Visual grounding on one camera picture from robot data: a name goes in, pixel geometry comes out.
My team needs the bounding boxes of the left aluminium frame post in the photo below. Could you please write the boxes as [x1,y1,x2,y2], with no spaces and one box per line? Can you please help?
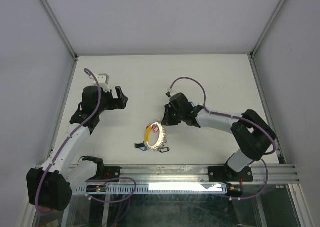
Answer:
[38,0,78,61]

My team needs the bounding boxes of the right aluminium frame post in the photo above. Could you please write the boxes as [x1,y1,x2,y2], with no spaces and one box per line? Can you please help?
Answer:
[250,0,288,59]

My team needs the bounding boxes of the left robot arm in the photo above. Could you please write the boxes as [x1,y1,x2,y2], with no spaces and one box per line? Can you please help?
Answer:
[26,85,129,211]

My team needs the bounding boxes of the slotted white cable duct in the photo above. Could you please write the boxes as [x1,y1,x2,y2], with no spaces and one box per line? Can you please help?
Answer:
[73,182,227,196]

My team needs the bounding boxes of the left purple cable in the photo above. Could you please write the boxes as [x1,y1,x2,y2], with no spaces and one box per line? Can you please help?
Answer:
[34,67,103,216]

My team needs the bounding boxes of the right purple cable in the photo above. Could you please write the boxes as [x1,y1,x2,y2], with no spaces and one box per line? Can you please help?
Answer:
[165,76,277,201]

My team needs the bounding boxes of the aluminium mounting rail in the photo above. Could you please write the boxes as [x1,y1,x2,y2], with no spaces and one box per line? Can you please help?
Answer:
[32,163,301,186]

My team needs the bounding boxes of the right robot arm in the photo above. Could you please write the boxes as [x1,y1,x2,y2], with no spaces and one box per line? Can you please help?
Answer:
[161,93,277,184]

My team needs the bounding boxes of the large keyring with yellow grip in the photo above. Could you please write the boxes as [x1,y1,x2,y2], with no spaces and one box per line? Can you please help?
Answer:
[134,121,170,154]

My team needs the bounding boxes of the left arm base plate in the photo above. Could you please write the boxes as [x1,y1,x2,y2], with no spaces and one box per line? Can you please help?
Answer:
[97,166,122,183]

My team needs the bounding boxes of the purple cable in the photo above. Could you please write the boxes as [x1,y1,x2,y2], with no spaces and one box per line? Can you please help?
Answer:
[165,76,277,201]
[34,67,103,216]

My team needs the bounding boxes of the aluminium frame post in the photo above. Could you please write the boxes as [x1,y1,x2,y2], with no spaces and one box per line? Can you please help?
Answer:
[38,0,78,61]
[250,0,288,59]

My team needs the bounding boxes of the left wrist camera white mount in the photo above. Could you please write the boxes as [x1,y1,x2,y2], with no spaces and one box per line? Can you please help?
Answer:
[89,73,111,93]

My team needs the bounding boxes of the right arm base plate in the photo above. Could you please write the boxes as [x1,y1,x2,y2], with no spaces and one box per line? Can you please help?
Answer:
[207,165,254,183]

